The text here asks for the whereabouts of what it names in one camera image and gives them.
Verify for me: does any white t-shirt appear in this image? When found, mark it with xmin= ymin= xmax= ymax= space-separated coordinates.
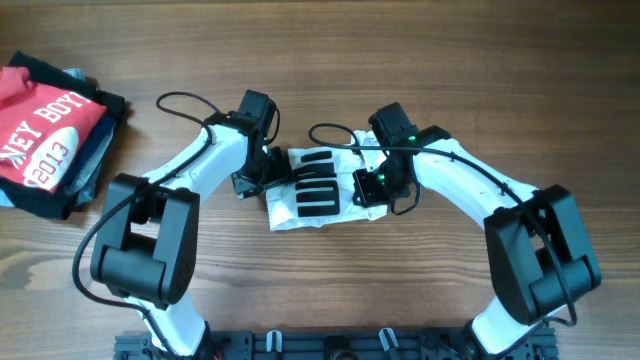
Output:
xmin=266 ymin=147 xmax=387 ymax=231

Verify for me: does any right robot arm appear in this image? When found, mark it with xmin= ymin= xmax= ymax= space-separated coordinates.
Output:
xmin=353 ymin=103 xmax=602 ymax=359

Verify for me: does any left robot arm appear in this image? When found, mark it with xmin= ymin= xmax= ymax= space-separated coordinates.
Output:
xmin=72 ymin=90 xmax=292 ymax=359

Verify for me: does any black folded garment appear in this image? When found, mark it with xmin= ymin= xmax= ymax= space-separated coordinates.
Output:
xmin=1 ymin=51 xmax=127 ymax=220

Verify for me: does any red printed folded t-shirt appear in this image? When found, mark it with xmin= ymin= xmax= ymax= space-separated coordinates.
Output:
xmin=1 ymin=67 xmax=106 ymax=192

